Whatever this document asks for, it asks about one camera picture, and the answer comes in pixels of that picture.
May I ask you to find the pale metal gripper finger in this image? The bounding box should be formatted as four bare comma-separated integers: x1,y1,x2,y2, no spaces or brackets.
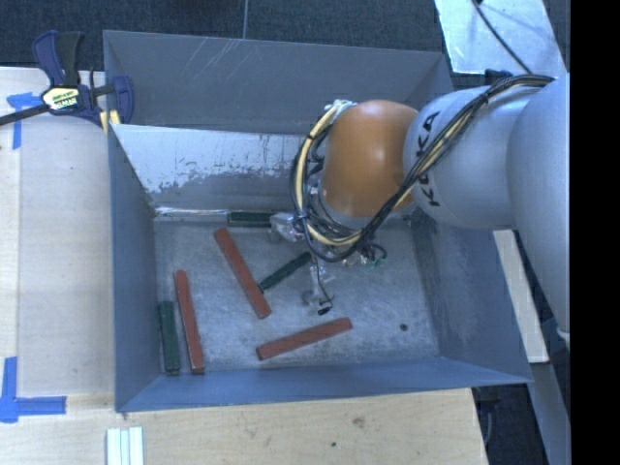
269,212,304,243
301,258,336,310

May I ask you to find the dark green flat block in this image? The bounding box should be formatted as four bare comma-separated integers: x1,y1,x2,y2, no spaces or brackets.
156,300,182,377
257,250,314,295
227,210,274,229

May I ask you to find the red-brown flat block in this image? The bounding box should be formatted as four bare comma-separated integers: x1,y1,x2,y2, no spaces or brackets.
172,269,206,376
213,227,273,321
255,316,354,362

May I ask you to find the grey metal bin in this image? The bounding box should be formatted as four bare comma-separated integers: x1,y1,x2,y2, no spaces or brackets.
102,29,535,414

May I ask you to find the pale wood flat board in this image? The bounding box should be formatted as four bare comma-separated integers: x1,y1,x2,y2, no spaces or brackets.
16,111,118,399

